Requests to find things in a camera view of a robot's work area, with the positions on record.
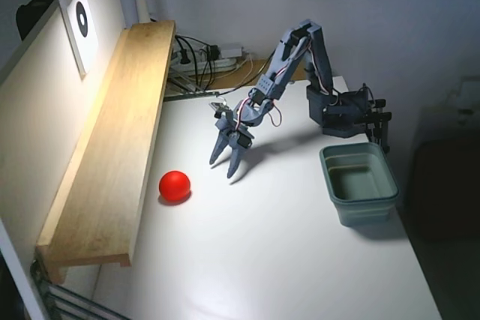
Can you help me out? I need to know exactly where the blue-grey gripper with motor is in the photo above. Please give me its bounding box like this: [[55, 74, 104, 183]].
[[208, 98, 277, 180]]

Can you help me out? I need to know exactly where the red ball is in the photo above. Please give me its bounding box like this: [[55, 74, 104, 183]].
[[158, 170, 191, 202]]

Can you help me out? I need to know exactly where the grey plastic container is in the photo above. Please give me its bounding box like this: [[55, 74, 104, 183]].
[[319, 142, 400, 228]]

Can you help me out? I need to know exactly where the white power strip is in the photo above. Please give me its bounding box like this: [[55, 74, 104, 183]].
[[170, 55, 245, 73]]

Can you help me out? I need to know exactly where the grey power adapter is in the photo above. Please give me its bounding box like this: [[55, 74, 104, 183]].
[[218, 43, 245, 57]]

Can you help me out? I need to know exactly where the long light wooden shelf board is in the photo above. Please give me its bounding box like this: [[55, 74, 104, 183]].
[[35, 19, 177, 286]]

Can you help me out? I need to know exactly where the white vertical pole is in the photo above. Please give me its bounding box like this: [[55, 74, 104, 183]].
[[117, 0, 137, 31]]

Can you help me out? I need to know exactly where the small wrist camera board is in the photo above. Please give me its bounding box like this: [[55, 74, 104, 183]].
[[208, 99, 233, 118]]

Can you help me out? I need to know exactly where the aluminium extrusion rail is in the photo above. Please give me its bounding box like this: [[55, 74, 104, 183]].
[[163, 89, 221, 103]]

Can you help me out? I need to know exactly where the black power cable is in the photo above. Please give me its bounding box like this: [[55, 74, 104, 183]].
[[175, 34, 217, 91]]

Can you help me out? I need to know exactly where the white card with black ring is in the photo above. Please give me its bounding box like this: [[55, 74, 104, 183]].
[[58, 0, 101, 81]]

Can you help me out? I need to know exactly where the metal shelf frame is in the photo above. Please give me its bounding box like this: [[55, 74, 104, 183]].
[[29, 259, 132, 320]]

